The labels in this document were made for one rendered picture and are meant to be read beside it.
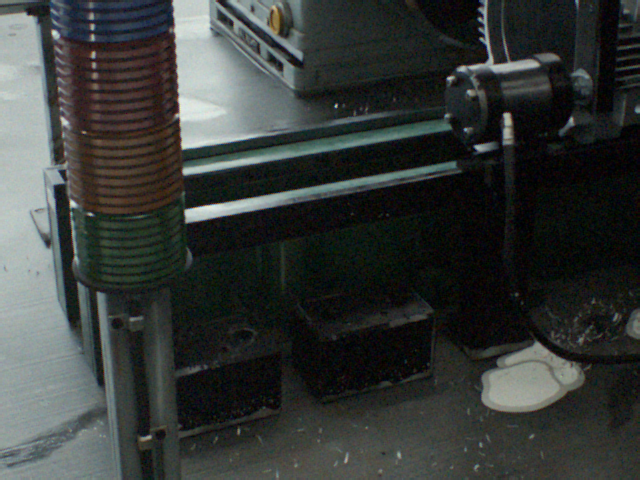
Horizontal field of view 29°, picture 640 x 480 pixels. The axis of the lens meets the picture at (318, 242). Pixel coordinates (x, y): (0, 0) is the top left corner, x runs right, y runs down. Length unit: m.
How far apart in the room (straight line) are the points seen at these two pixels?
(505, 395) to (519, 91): 0.24
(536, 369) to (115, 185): 0.48
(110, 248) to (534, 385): 0.45
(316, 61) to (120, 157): 0.91
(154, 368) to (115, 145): 0.15
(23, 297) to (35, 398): 0.16
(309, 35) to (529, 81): 0.61
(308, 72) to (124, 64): 0.92
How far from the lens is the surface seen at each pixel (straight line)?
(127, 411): 0.71
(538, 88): 0.92
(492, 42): 1.17
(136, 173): 0.62
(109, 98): 0.60
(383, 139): 1.11
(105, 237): 0.63
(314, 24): 1.49
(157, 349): 0.69
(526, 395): 0.97
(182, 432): 0.92
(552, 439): 0.93
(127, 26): 0.59
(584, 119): 1.07
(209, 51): 1.69
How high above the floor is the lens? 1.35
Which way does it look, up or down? 28 degrees down
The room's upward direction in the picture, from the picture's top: straight up
